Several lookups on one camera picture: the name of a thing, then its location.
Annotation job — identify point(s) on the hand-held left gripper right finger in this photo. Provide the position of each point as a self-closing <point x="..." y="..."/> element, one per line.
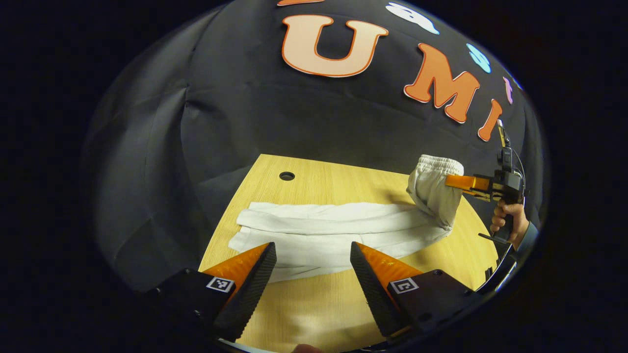
<point x="375" y="294"/>

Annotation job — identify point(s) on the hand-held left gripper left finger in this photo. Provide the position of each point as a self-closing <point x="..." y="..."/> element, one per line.
<point x="250" y="294"/>

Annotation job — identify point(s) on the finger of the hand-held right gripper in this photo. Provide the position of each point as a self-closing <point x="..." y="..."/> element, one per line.
<point x="478" y="195"/>
<point x="466" y="182"/>

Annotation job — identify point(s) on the white jeans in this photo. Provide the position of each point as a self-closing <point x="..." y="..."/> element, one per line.
<point x="324" y="230"/>

